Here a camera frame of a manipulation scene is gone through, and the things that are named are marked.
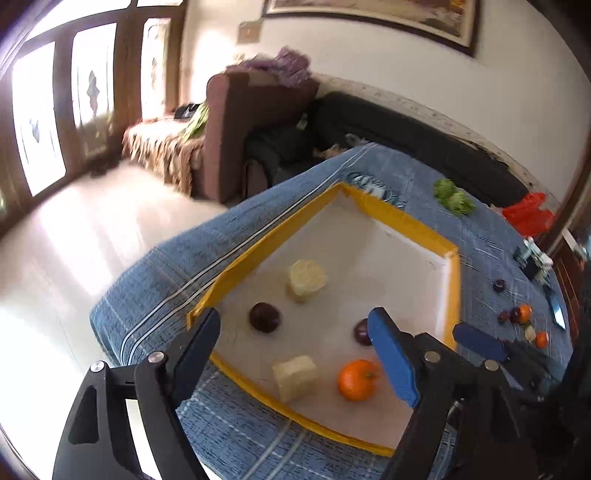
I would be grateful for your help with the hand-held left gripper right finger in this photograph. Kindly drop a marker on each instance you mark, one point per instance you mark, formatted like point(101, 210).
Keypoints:
point(392, 360)

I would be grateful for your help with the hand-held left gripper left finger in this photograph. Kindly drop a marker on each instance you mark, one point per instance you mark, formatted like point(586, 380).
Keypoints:
point(198, 357)

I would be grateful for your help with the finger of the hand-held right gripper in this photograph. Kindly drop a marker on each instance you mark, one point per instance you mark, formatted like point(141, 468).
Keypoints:
point(478, 341)

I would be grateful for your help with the orange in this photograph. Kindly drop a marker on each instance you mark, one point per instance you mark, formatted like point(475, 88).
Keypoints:
point(541, 339)
point(525, 314)
point(358, 381)

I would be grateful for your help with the yellow-edged white tray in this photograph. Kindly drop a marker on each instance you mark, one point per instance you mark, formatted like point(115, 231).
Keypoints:
point(369, 258)

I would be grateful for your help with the black smartphone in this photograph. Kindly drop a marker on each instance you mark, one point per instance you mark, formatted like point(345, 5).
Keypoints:
point(556, 309)

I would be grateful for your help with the small black box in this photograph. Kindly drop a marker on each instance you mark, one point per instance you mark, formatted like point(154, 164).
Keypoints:
point(531, 267)

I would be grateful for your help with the blue plaid tablecloth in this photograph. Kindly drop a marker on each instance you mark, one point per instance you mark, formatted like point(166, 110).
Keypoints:
point(184, 263)

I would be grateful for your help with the white bottles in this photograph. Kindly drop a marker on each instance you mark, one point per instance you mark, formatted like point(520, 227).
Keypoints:
point(545, 259)

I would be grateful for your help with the red plastic bag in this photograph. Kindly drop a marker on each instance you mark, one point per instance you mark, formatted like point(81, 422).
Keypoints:
point(528, 214)

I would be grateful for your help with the green lettuce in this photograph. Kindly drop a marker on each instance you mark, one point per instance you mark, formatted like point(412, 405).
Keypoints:
point(455, 197)

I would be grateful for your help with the patterned brown throw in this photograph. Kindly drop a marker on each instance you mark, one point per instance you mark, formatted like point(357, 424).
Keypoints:
point(157, 147)

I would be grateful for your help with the black sofa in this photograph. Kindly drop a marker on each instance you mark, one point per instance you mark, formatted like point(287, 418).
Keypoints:
point(392, 129)

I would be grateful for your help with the brown armchair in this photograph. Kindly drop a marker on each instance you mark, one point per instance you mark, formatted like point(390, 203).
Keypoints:
point(240, 124)

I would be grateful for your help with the black bag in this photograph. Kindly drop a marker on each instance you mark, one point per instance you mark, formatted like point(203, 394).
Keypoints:
point(184, 111)

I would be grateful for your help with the wooden door with glass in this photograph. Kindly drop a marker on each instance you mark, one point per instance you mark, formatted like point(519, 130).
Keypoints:
point(62, 92)

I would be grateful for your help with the purple cloth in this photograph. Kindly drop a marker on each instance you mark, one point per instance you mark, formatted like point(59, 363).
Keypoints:
point(286, 64)

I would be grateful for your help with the small wall plaque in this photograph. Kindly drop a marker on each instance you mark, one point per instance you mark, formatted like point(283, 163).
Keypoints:
point(250, 32)

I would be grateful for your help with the framed wall painting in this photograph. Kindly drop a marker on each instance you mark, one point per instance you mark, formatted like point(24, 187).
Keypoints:
point(369, 9)

